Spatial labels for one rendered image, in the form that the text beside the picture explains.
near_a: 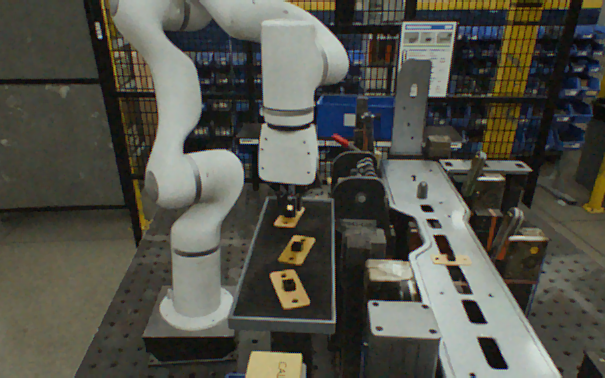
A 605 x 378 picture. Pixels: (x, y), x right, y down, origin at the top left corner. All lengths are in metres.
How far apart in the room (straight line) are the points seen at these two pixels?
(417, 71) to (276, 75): 0.98
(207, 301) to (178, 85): 0.53
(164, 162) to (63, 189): 2.51
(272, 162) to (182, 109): 0.32
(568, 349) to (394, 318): 0.78
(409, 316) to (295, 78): 0.40
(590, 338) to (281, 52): 1.15
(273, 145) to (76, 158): 2.67
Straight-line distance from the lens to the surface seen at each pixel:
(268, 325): 0.58
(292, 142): 0.73
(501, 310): 0.93
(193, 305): 1.15
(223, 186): 1.03
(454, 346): 0.82
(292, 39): 0.68
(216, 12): 0.82
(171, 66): 1.02
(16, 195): 3.61
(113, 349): 1.29
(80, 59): 3.11
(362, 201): 0.95
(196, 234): 1.05
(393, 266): 0.84
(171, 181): 0.97
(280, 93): 0.70
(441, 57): 1.92
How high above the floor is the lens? 1.54
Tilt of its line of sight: 25 degrees down
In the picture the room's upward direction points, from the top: straight up
